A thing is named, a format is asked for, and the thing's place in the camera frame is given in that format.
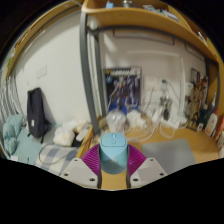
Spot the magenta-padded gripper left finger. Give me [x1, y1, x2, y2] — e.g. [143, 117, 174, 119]
[59, 143, 103, 189]

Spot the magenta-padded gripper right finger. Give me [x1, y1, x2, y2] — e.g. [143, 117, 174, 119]
[126, 143, 168, 189]

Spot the light blue computer mouse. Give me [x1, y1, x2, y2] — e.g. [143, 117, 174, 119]
[98, 131, 130, 175]

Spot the grey mouse pad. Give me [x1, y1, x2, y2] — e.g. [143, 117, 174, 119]
[141, 138, 197, 175]

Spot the blue white plaid quilt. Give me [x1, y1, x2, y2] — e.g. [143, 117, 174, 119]
[34, 143, 81, 176]

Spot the white plastic bag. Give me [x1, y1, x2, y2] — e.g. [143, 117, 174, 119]
[52, 120, 91, 147]

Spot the white charger block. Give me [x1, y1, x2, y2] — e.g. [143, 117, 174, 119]
[127, 110, 148, 129]

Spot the clear plastic dome container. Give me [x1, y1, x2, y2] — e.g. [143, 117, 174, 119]
[105, 109, 128, 133]

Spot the white power strip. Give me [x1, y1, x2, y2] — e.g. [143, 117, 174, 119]
[159, 116, 188, 130]

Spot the dark navy backpack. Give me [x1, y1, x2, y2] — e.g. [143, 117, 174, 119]
[26, 87, 51, 143]

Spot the robot model kit box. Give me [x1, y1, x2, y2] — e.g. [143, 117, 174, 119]
[103, 66, 143, 116]

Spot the teal blanket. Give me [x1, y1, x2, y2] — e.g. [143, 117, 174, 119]
[2, 114, 43, 166]

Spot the white orange lotion bottle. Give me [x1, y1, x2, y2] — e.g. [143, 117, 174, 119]
[204, 111, 218, 137]

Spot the brown tree creature figurine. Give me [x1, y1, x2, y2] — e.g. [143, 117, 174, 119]
[186, 78, 209, 129]

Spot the grey striped curtain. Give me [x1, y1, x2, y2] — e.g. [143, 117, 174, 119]
[0, 76, 24, 124]

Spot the wooden overhead shelf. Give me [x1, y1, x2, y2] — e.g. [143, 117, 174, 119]
[81, 0, 218, 64]

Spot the white cable bundle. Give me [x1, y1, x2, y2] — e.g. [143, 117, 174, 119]
[126, 99, 188, 141]

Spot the black cable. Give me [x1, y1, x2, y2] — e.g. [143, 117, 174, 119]
[38, 143, 79, 166]

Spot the white wall socket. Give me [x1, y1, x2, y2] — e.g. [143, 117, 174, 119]
[144, 77, 160, 94]

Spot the grey metal desk frame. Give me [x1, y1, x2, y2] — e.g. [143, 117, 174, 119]
[78, 9, 108, 134]

